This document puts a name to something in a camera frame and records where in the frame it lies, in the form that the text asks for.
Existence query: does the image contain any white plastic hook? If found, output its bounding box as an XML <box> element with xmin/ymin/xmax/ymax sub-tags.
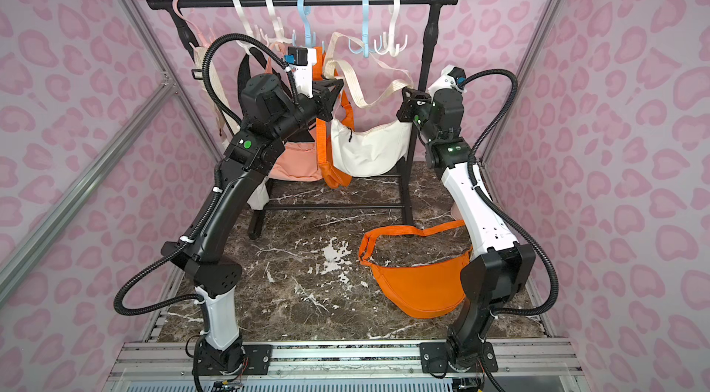
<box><xmin>373</xmin><ymin>0</ymin><xmax>409</xmax><ymax>57</ymax></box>
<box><xmin>231</xmin><ymin>0</ymin><xmax>269</xmax><ymax>46</ymax></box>
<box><xmin>259</xmin><ymin>0</ymin><xmax>294</xmax><ymax>46</ymax></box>

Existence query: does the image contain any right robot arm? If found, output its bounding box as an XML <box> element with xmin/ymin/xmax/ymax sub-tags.
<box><xmin>398</xmin><ymin>66</ymin><xmax>559</xmax><ymax>379</ymax></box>

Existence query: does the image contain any black sling bag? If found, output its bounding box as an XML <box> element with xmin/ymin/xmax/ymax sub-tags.
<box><xmin>237</xmin><ymin>47</ymin><xmax>315</xmax><ymax>143</ymax></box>

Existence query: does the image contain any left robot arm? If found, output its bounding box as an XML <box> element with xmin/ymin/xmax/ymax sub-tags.
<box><xmin>114</xmin><ymin>33</ymin><xmax>344</xmax><ymax>381</ymax></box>

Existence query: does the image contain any pink plastic hook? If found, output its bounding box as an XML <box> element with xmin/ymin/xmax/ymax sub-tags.
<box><xmin>172</xmin><ymin>0</ymin><xmax>212</xmax><ymax>57</ymax></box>

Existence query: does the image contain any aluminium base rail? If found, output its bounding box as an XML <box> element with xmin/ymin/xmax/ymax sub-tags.
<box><xmin>102</xmin><ymin>337</ymin><xmax>589</xmax><ymax>392</ymax></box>

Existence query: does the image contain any small orange sling bag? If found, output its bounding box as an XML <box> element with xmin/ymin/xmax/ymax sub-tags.
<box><xmin>310</xmin><ymin>46</ymin><xmax>356</xmax><ymax>190</ymax></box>

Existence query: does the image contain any light blue hook right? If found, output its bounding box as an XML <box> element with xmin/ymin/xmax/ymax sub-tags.
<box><xmin>348</xmin><ymin>0</ymin><xmax>373</xmax><ymax>58</ymax></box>

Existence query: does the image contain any black garment rack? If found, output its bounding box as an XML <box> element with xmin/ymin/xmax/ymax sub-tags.
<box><xmin>145</xmin><ymin>0</ymin><xmax>459</xmax><ymax>239</ymax></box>

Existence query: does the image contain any light blue hook left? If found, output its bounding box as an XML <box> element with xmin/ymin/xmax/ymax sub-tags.
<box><xmin>291</xmin><ymin>0</ymin><xmax>325</xmax><ymax>48</ymax></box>

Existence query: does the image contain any large orange crescent bag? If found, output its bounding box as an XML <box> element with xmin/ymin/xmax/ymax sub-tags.
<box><xmin>358</xmin><ymin>220</ymin><xmax>471</xmax><ymax>319</ymax></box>

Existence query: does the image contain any cream bag striped strap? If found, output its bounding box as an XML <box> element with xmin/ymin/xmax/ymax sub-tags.
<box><xmin>190</xmin><ymin>43</ymin><xmax>270</xmax><ymax>211</ymax></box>

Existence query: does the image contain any cream white crescent bag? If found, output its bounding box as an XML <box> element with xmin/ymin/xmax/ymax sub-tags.
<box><xmin>323</xmin><ymin>31</ymin><xmax>413</xmax><ymax>178</ymax></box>

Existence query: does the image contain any light blue hook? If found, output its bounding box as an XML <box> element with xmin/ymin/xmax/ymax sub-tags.
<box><xmin>348</xmin><ymin>0</ymin><xmax>373</xmax><ymax>58</ymax></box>
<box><xmin>291</xmin><ymin>0</ymin><xmax>325</xmax><ymax>48</ymax></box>

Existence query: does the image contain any pink shoulder bag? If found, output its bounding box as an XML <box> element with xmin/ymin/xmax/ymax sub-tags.
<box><xmin>269</xmin><ymin>125</ymin><xmax>322</xmax><ymax>182</ymax></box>

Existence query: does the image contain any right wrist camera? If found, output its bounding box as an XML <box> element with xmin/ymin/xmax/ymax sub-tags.
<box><xmin>428</xmin><ymin>65</ymin><xmax>467</xmax><ymax>95</ymax></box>

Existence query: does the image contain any white plastic hook right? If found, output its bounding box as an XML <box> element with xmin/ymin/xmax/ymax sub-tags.
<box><xmin>373</xmin><ymin>0</ymin><xmax>409</xmax><ymax>57</ymax></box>

